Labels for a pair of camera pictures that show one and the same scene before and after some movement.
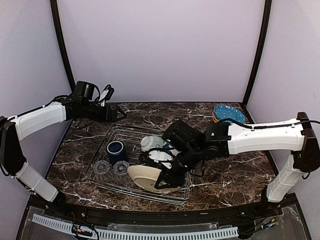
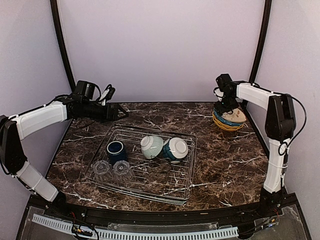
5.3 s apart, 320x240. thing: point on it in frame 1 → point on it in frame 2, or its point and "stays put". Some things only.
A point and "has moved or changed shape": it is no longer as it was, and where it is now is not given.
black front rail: [271, 211] stays put
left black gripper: [106, 118] stays put
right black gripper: [173, 181] → [220, 109]
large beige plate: [146, 176] → [237, 116]
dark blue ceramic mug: [117, 152] stays put
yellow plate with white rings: [215, 120] has moved or changed shape
